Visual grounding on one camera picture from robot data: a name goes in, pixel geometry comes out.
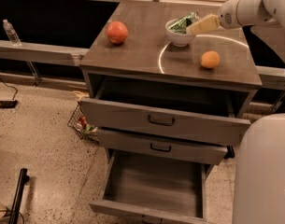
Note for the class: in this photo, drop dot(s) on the bottom grey drawer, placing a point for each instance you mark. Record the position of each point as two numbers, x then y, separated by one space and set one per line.
153 190

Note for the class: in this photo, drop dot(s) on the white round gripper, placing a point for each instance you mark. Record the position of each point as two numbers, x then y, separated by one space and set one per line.
228 17

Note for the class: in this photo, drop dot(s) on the wire basket with items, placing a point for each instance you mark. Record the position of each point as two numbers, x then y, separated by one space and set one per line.
81 127

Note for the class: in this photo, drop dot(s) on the grey drawer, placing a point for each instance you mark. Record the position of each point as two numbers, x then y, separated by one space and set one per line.
166 110
153 190
160 147

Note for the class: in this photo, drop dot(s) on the red apple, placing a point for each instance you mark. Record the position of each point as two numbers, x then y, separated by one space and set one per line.
117 32

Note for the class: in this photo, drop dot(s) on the middle grey drawer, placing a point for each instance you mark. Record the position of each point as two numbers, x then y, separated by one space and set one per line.
160 147

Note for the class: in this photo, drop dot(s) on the crushed green can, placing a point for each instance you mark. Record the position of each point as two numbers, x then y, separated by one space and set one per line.
179 26

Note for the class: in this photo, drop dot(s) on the orange fruit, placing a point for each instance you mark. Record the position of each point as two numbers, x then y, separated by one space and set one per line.
210 59

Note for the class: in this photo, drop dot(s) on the white ceramic bowl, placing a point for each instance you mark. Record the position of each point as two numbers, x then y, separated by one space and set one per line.
177 39

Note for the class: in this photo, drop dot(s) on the grey drawer cabinet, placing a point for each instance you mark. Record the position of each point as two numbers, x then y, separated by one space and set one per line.
148 54

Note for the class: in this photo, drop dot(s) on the black power adapter with cable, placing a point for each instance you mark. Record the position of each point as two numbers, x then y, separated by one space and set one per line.
11 103

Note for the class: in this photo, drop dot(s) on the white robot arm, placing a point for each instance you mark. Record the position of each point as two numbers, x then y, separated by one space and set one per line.
260 169

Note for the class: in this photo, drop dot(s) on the grey metal shelf rail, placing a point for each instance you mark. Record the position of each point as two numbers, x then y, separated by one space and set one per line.
41 53

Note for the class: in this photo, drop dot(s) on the black metal stand leg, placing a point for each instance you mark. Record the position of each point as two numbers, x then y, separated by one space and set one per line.
15 210

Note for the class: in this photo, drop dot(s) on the top grey drawer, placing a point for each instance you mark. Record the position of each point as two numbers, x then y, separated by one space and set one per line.
166 110

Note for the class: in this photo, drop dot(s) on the clear plastic water bottle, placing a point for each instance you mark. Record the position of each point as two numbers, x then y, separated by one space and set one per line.
11 33

